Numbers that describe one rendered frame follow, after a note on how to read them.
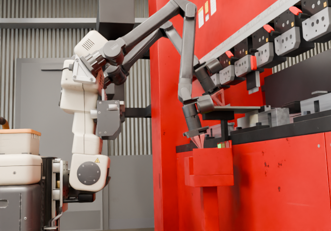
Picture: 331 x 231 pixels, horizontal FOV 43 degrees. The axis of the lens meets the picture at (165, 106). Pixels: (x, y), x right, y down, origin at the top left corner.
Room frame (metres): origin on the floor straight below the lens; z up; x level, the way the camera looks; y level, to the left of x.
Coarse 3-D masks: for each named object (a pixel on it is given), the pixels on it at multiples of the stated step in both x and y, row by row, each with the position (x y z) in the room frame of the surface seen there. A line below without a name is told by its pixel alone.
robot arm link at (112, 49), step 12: (180, 0) 1.74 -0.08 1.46; (156, 12) 1.75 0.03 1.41; (168, 12) 1.74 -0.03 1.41; (180, 12) 1.80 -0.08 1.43; (144, 24) 1.74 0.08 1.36; (156, 24) 1.74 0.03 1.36; (132, 36) 1.73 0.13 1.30; (144, 36) 1.75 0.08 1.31; (108, 48) 1.70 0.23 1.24; (120, 48) 1.70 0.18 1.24
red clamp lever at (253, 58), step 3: (249, 51) 1.80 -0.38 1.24; (252, 51) 1.79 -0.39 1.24; (255, 51) 1.79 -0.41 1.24; (258, 51) 1.80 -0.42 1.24; (252, 54) 1.79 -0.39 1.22; (252, 57) 1.79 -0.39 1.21; (255, 57) 1.79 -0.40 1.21; (252, 60) 1.79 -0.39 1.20; (255, 60) 1.79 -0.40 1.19; (252, 63) 1.79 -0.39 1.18; (255, 63) 1.79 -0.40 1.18; (252, 66) 1.79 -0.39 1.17; (255, 66) 1.79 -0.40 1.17; (252, 69) 1.80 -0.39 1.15; (255, 69) 1.80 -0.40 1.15
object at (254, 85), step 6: (252, 72) 1.94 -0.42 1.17; (258, 72) 1.92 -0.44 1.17; (246, 78) 2.01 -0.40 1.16; (252, 78) 1.95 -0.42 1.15; (258, 78) 1.92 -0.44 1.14; (246, 84) 2.01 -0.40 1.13; (252, 84) 1.95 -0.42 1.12; (258, 84) 1.92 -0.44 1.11; (252, 90) 1.97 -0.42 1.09; (258, 90) 1.92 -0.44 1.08
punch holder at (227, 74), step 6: (222, 54) 2.20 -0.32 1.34; (222, 60) 2.20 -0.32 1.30; (228, 60) 2.13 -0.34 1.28; (222, 66) 2.21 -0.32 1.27; (228, 66) 2.12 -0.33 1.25; (222, 72) 2.20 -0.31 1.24; (228, 72) 2.13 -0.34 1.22; (234, 72) 2.11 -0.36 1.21; (222, 78) 2.21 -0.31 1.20; (228, 78) 2.13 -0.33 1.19; (234, 78) 2.11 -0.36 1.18; (240, 78) 2.12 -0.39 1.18; (222, 84) 2.22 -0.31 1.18; (228, 84) 2.23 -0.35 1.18; (234, 84) 2.23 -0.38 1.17
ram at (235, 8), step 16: (192, 0) 2.64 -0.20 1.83; (208, 0) 2.36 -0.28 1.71; (224, 0) 2.14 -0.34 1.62; (240, 0) 1.95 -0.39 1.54; (256, 0) 1.80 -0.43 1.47; (272, 0) 1.67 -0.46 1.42; (288, 0) 1.55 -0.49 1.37; (224, 16) 2.15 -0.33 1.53; (240, 16) 1.96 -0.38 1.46; (256, 16) 1.81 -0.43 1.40; (272, 16) 1.67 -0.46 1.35; (208, 32) 2.38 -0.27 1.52; (224, 32) 2.16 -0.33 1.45; (208, 48) 2.39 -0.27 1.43; (224, 48) 2.17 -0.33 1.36
